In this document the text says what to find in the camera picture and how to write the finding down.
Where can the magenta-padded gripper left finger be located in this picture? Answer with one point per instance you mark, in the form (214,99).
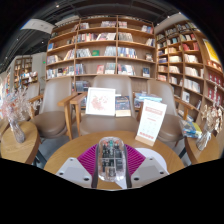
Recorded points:
(87,161)

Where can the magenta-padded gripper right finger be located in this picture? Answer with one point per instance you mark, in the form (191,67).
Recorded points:
(135,161)

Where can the transparent computer mouse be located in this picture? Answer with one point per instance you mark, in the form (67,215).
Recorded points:
(111,160)

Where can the white mouse pad red wrist rest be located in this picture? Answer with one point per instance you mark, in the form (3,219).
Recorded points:
(156,153)

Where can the taupe armchair wooden arms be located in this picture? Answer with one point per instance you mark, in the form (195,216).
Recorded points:
(51,116)
(170,123)
(106,123)

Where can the white red sign wooden base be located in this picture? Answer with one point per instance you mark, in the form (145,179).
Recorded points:
(151,121)

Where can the dark standing book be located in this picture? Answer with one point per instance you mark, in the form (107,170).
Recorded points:
(122,105)

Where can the white framed floral picture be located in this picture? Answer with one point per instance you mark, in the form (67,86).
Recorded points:
(100,101)

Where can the colourful stack of books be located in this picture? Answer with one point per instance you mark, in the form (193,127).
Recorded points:
(191,129)

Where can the teal book stack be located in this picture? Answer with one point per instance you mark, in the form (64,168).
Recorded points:
(148,97)

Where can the wooden side table dark legs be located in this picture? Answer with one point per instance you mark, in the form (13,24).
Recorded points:
(206,155)
(20,148)

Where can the glass vase beige dried flowers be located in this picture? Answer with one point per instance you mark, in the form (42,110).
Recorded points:
(203,140)

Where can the tall wooden bookshelf with books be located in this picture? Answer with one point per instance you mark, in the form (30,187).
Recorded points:
(186,63)

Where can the distant small wooden bookshelf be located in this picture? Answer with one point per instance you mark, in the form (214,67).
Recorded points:
(24,70)

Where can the wide wooden bookshelf with books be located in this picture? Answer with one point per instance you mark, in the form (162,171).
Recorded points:
(100,46)

